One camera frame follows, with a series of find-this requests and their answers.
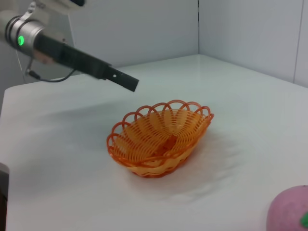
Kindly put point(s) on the pink plush peach toy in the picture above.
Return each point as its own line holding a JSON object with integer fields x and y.
{"x": 286, "y": 211}

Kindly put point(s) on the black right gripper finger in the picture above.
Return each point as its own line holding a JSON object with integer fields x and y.
{"x": 3, "y": 199}

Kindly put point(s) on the orange plastic woven basket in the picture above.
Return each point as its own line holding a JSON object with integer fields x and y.
{"x": 149, "y": 134}

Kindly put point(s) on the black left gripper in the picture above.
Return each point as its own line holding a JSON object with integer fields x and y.
{"x": 72, "y": 57}

